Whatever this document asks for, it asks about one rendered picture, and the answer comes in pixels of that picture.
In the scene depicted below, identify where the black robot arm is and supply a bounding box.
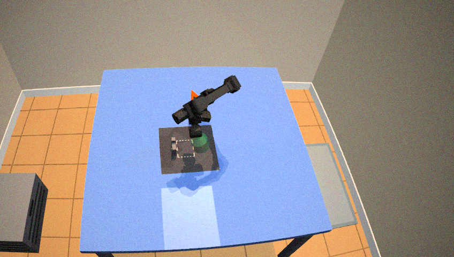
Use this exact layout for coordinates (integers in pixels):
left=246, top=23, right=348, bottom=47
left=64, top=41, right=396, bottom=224
left=172, top=75, right=241, bottom=124

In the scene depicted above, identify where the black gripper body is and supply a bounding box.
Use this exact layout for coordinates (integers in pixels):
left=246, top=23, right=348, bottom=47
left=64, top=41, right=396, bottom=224
left=188, top=116, right=202, bottom=138

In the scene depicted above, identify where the green glass bottle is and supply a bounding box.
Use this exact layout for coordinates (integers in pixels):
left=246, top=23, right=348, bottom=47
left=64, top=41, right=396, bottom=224
left=191, top=133, right=209, bottom=154

